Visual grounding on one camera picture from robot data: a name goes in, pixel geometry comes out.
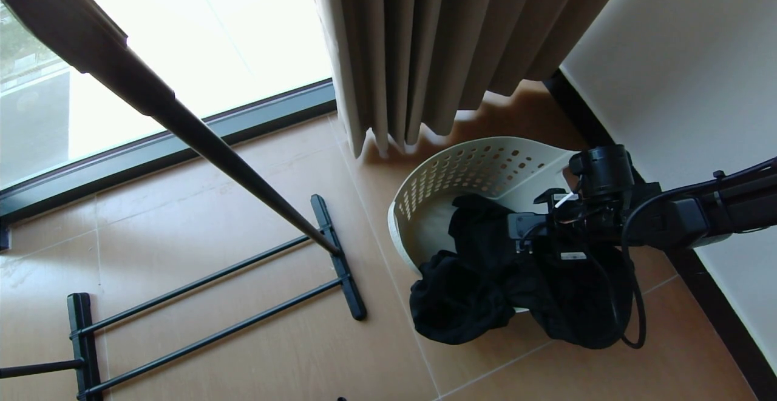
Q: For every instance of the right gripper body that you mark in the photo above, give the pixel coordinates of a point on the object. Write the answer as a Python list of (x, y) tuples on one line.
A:
[(583, 234)]

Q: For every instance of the black garment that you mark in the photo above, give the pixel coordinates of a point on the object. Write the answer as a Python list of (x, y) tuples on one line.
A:
[(576, 304), (455, 304)]

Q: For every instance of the white laundry basket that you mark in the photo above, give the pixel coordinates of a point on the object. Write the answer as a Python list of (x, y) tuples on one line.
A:
[(419, 231)]

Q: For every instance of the black clothes rack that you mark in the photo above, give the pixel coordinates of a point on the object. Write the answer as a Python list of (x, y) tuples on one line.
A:
[(91, 43)]

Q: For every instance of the brown curtain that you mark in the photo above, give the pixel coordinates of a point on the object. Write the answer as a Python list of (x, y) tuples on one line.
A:
[(455, 37)]

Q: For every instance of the window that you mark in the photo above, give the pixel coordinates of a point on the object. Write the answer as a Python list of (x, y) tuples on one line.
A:
[(273, 116)]

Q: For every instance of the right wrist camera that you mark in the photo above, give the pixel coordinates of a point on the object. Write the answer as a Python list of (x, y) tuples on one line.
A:
[(527, 225)]

